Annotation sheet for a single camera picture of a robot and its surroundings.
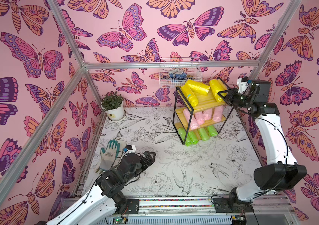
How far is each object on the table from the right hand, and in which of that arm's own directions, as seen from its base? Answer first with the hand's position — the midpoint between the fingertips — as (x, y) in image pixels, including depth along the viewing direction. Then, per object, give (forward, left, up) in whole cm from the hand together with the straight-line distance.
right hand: (221, 92), depth 73 cm
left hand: (-27, +35, -21) cm, 49 cm away
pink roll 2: (-2, +9, -18) cm, 20 cm away
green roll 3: (0, -4, -35) cm, 36 cm away
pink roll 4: (+3, -4, -18) cm, 19 cm away
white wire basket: (+24, +26, -7) cm, 36 cm away
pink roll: (-7, +12, -19) cm, 23 cm away
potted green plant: (+12, +67, -22) cm, 71 cm away
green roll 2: (-8, +12, -34) cm, 37 cm away
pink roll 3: (+1, +3, -18) cm, 19 cm away
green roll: (-3, +17, -34) cm, 38 cm away
